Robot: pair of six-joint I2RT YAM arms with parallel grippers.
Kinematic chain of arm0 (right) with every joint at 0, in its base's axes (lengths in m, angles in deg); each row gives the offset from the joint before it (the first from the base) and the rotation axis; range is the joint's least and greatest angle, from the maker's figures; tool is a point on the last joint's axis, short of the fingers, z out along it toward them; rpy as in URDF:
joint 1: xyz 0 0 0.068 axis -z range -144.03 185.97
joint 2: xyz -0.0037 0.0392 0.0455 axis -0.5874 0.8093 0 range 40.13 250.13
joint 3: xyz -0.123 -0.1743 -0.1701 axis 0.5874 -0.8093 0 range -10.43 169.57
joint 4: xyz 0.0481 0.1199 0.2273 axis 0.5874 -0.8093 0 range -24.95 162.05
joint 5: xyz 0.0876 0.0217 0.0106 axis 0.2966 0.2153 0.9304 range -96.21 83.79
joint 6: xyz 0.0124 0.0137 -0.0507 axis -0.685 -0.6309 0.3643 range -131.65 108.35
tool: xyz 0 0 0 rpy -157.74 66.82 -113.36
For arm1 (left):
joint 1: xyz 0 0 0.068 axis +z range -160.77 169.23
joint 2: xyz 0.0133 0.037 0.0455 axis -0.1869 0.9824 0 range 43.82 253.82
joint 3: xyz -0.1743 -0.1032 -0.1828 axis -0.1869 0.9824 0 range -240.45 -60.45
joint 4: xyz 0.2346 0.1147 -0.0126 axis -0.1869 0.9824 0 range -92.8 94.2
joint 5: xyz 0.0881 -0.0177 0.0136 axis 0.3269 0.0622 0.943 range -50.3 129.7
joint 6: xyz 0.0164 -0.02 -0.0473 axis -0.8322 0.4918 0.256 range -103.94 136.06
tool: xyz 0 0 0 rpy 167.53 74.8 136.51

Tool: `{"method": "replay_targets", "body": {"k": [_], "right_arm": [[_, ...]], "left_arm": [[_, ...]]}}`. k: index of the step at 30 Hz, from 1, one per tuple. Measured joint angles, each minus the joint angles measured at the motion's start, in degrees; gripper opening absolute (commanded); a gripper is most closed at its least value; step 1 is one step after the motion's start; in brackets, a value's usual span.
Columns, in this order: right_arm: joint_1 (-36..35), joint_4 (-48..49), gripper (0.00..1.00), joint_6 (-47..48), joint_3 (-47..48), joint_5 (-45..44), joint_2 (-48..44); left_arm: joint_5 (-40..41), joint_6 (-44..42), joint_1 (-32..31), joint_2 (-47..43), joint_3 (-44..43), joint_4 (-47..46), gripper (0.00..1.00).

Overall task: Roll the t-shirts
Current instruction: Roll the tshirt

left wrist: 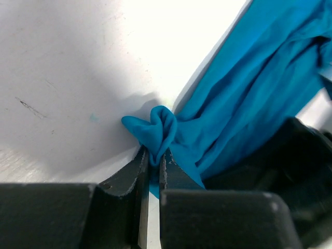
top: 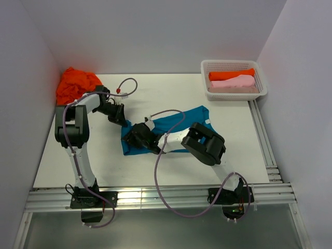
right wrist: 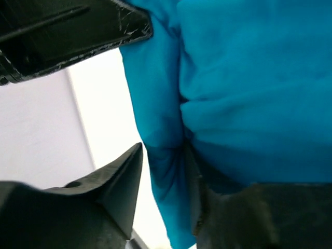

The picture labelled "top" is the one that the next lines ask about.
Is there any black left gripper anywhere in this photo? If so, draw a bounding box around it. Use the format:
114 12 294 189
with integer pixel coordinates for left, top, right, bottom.
94 103 128 127

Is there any blue t shirt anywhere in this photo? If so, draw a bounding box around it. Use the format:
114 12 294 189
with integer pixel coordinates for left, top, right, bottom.
120 105 220 156

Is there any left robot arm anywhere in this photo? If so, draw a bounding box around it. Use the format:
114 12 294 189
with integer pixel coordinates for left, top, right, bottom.
54 85 128 207

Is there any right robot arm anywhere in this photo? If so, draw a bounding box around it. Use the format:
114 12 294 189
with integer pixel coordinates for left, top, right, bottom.
121 121 243 202

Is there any crumpled orange t shirt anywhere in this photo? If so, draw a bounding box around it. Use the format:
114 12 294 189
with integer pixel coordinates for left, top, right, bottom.
56 67 102 105

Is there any white plastic basket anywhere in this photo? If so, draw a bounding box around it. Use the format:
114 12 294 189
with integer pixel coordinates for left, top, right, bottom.
201 60 268 101

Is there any rolled orange t shirt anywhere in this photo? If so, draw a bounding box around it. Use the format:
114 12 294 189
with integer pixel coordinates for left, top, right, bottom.
208 68 255 81

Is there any rolled pink t shirt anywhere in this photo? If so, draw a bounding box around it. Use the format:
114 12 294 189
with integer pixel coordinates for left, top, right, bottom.
210 75 255 88

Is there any rolled beige t shirt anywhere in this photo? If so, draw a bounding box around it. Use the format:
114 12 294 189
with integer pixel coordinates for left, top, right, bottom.
207 86 259 94

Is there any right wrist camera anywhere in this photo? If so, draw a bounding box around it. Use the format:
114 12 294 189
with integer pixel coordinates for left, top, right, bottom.
144 117 155 131

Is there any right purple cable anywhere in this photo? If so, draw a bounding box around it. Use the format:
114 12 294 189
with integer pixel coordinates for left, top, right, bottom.
146 109 252 223

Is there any aluminium front rail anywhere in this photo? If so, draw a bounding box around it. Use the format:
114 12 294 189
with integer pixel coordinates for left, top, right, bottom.
23 183 297 213

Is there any aluminium rail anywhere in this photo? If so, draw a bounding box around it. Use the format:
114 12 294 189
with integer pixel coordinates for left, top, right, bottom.
23 183 297 213
248 101 284 184

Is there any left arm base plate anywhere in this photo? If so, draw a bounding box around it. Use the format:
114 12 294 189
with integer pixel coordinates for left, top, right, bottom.
70 191 118 209

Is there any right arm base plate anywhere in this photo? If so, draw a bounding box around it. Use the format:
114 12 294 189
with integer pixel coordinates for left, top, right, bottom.
207 187 255 205

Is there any aluminium right rail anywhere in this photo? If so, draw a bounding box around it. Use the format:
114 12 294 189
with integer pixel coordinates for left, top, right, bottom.
248 101 284 184

